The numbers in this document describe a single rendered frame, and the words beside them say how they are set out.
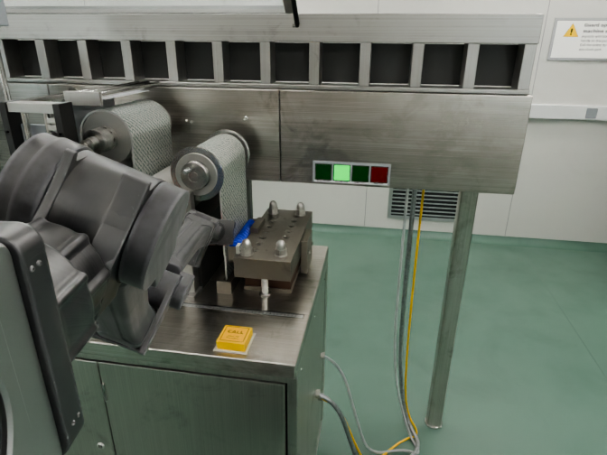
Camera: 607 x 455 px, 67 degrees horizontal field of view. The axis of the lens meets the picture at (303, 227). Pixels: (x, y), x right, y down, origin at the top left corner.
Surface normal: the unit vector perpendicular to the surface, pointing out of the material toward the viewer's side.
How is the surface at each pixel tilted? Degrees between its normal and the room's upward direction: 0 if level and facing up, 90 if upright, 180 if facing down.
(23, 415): 90
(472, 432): 0
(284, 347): 0
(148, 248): 74
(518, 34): 90
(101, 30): 90
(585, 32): 90
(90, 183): 40
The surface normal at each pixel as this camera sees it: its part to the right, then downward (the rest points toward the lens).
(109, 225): 0.17, -0.12
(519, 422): 0.00, -0.92
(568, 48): -0.16, 0.37
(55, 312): 1.00, 0.03
